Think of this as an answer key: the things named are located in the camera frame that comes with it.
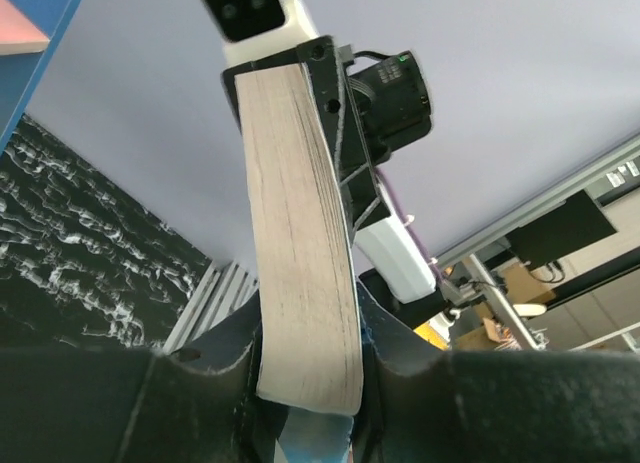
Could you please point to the light blue treehouse book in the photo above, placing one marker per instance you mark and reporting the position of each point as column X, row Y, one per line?
column 311, row 359

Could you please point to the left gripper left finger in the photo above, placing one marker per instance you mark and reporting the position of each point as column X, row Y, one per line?
column 133, row 405

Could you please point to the blue pink yellow bookshelf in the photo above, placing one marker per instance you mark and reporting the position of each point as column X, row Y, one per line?
column 31, row 31

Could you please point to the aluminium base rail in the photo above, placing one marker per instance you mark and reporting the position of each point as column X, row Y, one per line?
column 220, row 292

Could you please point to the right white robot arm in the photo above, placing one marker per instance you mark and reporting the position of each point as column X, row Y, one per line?
column 402, row 276

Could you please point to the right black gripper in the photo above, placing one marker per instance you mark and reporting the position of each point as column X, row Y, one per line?
column 393, row 104

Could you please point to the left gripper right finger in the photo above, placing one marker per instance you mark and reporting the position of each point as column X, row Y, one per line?
column 422, row 404

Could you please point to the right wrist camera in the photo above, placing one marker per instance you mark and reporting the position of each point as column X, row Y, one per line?
column 255, row 29

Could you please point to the black marble pattern mat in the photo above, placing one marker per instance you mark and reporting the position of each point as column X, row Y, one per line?
column 83, row 263

